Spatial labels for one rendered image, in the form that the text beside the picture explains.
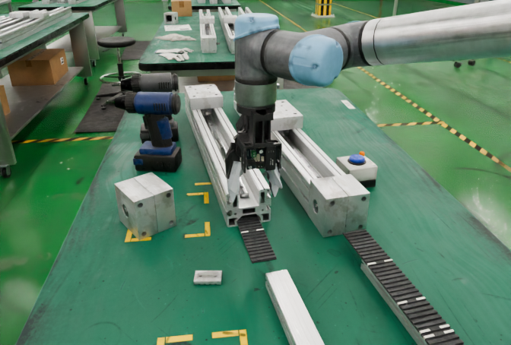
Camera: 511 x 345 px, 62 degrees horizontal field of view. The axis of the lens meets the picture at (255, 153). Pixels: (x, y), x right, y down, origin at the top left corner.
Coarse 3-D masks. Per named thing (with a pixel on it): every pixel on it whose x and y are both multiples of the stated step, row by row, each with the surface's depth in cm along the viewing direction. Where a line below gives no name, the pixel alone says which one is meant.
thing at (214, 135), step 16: (192, 112) 139; (192, 128) 145; (208, 128) 126; (224, 128) 126; (208, 144) 115; (224, 144) 125; (208, 160) 113; (224, 160) 112; (240, 160) 108; (224, 176) 98; (240, 176) 106; (256, 176) 98; (224, 192) 92; (240, 192) 97; (256, 192) 95; (224, 208) 95; (240, 208) 93; (256, 208) 94
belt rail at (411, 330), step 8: (368, 272) 79; (376, 280) 76; (376, 288) 76; (384, 288) 74; (384, 296) 74; (392, 304) 72; (400, 312) 70; (400, 320) 70; (408, 320) 67; (408, 328) 67; (416, 336) 66; (424, 344) 64
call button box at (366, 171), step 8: (336, 160) 113; (344, 160) 111; (368, 160) 111; (344, 168) 109; (352, 168) 107; (360, 168) 107; (368, 168) 108; (376, 168) 108; (360, 176) 108; (368, 176) 109; (368, 184) 110
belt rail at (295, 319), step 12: (276, 276) 75; (288, 276) 75; (276, 288) 72; (288, 288) 72; (276, 300) 71; (288, 300) 70; (300, 300) 70; (288, 312) 68; (300, 312) 68; (288, 324) 65; (300, 324) 65; (312, 324) 65; (288, 336) 66; (300, 336) 63; (312, 336) 63
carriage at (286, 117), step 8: (280, 104) 133; (288, 104) 133; (280, 112) 126; (288, 112) 126; (296, 112) 126; (272, 120) 122; (280, 120) 123; (288, 120) 123; (296, 120) 124; (272, 128) 123; (280, 128) 124; (288, 128) 124; (296, 128) 125
